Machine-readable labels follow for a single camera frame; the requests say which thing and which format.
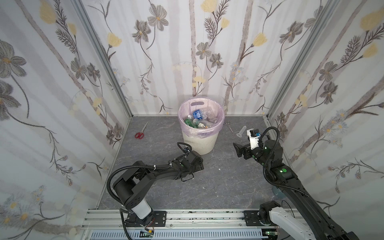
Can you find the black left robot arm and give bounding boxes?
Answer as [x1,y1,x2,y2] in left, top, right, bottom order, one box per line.
[106,142,204,240]

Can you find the green bottle yellow cap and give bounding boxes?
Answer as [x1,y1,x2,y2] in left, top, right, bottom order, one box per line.
[184,118,197,129]

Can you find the clear bottle blue label front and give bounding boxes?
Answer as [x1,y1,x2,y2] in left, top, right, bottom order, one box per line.
[187,107,216,120]

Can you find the pink plastic bin liner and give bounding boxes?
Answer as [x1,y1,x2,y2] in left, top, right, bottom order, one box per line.
[178,97,225,134]

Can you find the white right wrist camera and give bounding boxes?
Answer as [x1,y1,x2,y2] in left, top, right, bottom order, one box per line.
[247,129,261,150]

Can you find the red handled scissors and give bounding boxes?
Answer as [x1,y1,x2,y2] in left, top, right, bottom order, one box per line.
[135,122,148,140]

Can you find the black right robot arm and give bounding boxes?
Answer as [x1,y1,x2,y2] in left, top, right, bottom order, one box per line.
[233,127,358,240]

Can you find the clear square bottle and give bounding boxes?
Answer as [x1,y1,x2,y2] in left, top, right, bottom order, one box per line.
[192,119,215,129]

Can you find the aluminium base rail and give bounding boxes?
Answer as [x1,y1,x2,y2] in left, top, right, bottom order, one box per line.
[80,208,331,240]

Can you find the white ribbed waste bin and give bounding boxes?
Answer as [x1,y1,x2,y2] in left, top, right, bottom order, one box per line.
[182,130,219,155]

